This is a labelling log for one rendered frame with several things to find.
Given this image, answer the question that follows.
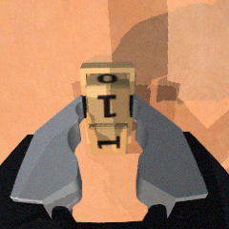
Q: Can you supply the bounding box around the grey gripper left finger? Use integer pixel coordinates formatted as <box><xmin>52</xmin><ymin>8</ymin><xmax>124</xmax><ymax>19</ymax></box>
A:
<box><xmin>0</xmin><ymin>94</ymin><xmax>87</xmax><ymax>229</ymax></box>

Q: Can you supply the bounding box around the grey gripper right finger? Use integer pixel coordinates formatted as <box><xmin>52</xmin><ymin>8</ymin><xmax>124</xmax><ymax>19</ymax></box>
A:
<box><xmin>130</xmin><ymin>94</ymin><xmax>229</xmax><ymax>229</ymax></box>

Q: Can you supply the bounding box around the tan cube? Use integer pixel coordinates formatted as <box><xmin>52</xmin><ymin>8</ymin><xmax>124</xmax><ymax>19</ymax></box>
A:
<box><xmin>85</xmin><ymin>73</ymin><xmax>130</xmax><ymax>124</ymax></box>
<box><xmin>89</xmin><ymin>122</ymin><xmax>129</xmax><ymax>156</ymax></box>

